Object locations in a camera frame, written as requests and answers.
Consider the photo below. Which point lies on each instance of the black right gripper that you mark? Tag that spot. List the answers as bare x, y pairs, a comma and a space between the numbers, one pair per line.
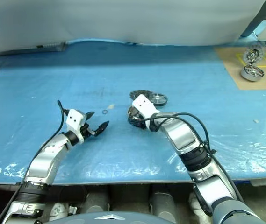
135, 118

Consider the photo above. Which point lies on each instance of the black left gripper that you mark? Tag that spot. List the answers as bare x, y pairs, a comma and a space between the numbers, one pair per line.
88, 131

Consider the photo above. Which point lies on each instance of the grey motor housing with lid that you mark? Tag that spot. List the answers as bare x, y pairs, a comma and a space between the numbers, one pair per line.
136, 93

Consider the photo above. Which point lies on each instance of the silver spoked rotor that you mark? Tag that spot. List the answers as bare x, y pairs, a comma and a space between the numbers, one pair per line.
159, 100

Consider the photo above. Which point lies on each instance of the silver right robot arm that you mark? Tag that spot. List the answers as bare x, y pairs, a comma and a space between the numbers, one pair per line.
184, 137

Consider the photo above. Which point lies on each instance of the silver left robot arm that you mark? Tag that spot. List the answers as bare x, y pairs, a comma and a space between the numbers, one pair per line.
42, 161

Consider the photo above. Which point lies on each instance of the silver motor housing open lid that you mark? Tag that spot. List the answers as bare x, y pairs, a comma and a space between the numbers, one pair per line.
252, 73

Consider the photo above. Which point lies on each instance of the small beige scrap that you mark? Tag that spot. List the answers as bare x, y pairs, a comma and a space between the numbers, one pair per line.
110, 107

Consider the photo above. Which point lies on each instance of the blue plastic table cover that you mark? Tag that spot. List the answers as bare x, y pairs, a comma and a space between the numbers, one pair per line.
53, 88

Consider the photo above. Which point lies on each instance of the grey rounded shape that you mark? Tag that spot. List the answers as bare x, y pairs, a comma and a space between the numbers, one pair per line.
96, 198
162, 203

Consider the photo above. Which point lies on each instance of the grey power strip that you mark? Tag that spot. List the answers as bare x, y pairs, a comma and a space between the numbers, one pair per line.
52, 45

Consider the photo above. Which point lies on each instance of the grey robot torso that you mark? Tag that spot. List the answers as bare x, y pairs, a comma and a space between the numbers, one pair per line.
109, 218

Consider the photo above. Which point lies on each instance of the white backdrop sheet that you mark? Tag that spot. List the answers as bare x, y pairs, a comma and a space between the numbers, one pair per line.
123, 18

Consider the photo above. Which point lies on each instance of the brown cardboard sheet yellow tape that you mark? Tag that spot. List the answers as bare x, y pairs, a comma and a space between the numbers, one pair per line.
231, 65

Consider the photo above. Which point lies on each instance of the small white scrap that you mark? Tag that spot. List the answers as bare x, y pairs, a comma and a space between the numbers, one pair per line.
256, 121

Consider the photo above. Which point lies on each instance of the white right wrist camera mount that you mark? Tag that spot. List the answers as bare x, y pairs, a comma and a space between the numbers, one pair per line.
145, 105

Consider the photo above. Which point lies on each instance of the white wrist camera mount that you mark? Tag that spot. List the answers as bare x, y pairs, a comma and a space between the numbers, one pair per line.
145, 105
74, 119

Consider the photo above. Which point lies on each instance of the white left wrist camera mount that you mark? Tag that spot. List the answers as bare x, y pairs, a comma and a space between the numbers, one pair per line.
74, 119

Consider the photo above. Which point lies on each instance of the blue-grey slanted post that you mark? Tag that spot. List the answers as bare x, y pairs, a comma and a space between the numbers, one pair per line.
255, 22

